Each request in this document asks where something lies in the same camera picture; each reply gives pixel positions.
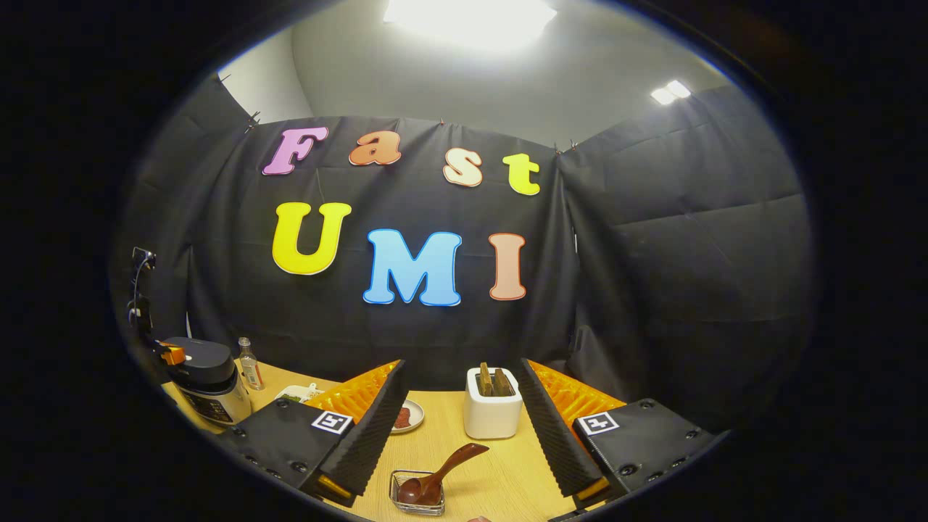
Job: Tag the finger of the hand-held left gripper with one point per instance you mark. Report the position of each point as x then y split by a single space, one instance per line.
174 355

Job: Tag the small clear glass bottle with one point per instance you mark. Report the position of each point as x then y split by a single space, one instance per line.
251 371

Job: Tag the white divided dish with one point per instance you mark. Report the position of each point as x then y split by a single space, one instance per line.
293 396

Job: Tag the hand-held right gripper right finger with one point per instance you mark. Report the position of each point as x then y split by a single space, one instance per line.
554 435

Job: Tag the round white plate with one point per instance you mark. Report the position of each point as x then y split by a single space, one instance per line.
417 417

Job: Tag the white square utensil holder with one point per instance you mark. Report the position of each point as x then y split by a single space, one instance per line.
493 417

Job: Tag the dark lidded rice cooker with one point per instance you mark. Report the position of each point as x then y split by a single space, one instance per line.
210 395

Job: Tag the small ceiling light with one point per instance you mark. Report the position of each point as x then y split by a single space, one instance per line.
670 92

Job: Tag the large ceiling light panel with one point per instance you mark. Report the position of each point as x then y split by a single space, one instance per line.
471 22

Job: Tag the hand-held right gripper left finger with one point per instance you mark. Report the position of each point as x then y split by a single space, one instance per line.
371 442

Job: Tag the red meat piece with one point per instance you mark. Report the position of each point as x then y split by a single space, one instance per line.
404 418

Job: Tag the brown wooden spoon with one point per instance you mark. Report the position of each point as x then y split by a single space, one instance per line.
453 464

